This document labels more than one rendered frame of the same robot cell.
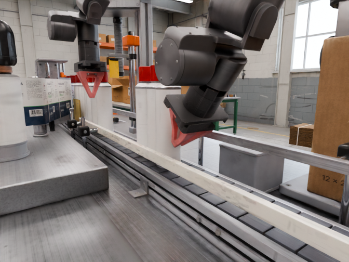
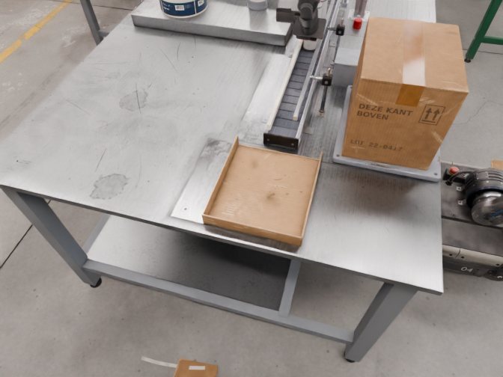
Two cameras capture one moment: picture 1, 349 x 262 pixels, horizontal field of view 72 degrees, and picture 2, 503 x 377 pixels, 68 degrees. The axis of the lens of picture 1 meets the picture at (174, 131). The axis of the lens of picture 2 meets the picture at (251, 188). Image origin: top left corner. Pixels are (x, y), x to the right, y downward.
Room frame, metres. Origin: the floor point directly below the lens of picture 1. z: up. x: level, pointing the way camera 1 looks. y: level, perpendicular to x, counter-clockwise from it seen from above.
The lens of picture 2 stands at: (-0.49, -0.84, 1.65)
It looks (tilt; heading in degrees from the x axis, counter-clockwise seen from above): 52 degrees down; 52
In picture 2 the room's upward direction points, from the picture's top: 2 degrees counter-clockwise
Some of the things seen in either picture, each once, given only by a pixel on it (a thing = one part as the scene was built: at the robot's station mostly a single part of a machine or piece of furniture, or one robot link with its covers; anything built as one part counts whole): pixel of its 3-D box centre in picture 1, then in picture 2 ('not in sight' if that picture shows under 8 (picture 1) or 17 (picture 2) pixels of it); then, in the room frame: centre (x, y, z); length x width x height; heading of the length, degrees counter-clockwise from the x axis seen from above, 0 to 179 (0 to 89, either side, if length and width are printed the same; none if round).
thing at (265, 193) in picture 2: not in sight; (266, 185); (-0.06, -0.36, 0.85); 0.30 x 0.26 x 0.04; 34
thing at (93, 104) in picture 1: (98, 102); not in sight; (0.86, 0.27, 0.98); 0.05 x 0.05 x 0.20
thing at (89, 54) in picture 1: (89, 55); not in sight; (0.72, 0.24, 1.12); 0.10 x 0.07 x 0.07; 35
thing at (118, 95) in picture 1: (123, 89); not in sight; (3.67, 0.77, 0.97); 0.44 x 0.38 x 0.37; 130
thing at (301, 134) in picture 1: (314, 135); not in sight; (4.11, -2.43, 0.16); 0.65 x 0.54 x 0.32; 40
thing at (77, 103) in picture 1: (77, 109); not in sight; (1.00, 0.40, 0.94); 0.10 x 0.01 x 0.09; 34
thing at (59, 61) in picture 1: (51, 61); not in sight; (1.06, 0.52, 1.14); 0.14 x 0.11 x 0.01; 34
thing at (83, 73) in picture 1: (89, 81); not in sight; (0.73, 0.25, 1.05); 0.07 x 0.07 x 0.09; 35
